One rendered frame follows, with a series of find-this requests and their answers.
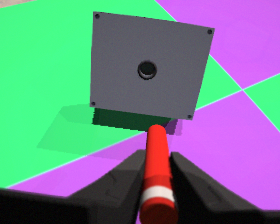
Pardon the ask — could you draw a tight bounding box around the grey sloped panel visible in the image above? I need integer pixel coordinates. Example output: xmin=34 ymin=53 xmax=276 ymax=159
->
xmin=89 ymin=11 xmax=216 ymax=121

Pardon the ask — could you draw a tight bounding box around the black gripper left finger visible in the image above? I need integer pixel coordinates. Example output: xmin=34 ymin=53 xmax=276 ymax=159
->
xmin=0 ymin=149 xmax=146 ymax=224

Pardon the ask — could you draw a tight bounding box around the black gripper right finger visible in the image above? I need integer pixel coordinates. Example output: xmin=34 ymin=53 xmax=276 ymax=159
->
xmin=170 ymin=151 xmax=280 ymax=224

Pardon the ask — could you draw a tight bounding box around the red peg with white band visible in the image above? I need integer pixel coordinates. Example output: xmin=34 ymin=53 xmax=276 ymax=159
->
xmin=139 ymin=125 xmax=178 ymax=224

